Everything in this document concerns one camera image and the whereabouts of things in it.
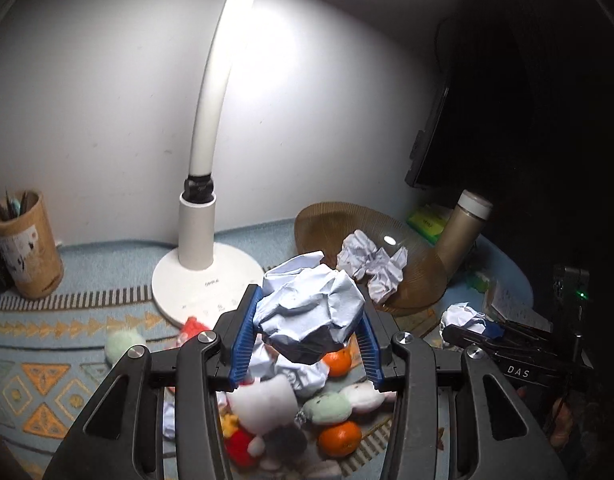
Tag red plush toy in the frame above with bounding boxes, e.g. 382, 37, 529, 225
222, 412, 268, 468

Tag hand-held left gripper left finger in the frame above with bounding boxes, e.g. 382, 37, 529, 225
42, 285, 265, 480

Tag orange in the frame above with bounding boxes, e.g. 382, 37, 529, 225
318, 421, 363, 460
321, 347, 353, 378

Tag bunch of pens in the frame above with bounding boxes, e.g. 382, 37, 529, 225
0, 162, 30, 221

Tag red snack packet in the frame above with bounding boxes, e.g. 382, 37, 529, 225
177, 316, 213, 348

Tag pink plush toy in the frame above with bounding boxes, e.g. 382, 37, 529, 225
344, 382, 395, 413

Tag white and blue plush toy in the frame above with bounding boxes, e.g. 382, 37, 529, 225
226, 375, 310, 471

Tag patterned blue table mat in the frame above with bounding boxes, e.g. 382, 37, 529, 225
0, 217, 535, 480

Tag gold thermos bottle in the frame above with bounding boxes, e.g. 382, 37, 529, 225
434, 190, 494, 278

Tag green packet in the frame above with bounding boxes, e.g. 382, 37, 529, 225
406, 204, 455, 243

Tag green plush toy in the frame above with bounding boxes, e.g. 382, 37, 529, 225
301, 391, 353, 427

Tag white desk lamp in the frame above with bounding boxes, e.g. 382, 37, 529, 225
151, 0, 428, 328

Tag large paper ball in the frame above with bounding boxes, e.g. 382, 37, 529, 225
254, 251, 367, 365

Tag brown woven bowl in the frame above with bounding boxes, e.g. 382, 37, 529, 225
293, 201, 450, 317

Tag person's right hand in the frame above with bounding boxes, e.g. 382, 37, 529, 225
547, 400, 578, 453

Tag bamboo pen holder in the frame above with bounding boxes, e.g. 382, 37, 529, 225
0, 190, 65, 300

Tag pale green plush ball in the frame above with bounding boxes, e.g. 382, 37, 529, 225
104, 330, 148, 363

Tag white paper sheet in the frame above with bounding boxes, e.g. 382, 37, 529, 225
487, 280, 553, 332

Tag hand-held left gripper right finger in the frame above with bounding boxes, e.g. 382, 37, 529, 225
354, 305, 568, 480

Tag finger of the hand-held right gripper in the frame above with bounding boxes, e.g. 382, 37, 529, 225
441, 324, 588, 386
484, 320, 555, 347

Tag black monitor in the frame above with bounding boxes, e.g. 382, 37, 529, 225
404, 17, 468, 191

